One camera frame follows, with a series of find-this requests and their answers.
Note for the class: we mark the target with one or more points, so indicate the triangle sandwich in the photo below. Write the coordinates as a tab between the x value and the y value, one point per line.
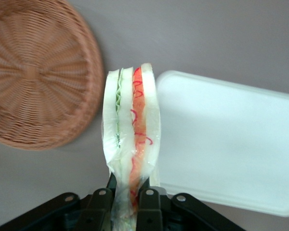
127	125

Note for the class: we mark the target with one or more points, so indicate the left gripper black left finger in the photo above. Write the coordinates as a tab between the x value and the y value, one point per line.
101	199

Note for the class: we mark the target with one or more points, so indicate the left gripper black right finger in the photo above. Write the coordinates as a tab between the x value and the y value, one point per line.
149	202

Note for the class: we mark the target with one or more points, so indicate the cream plastic tray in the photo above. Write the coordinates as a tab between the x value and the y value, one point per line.
226	144

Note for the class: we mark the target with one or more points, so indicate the brown round wicker basket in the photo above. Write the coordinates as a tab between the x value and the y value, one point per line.
38	72

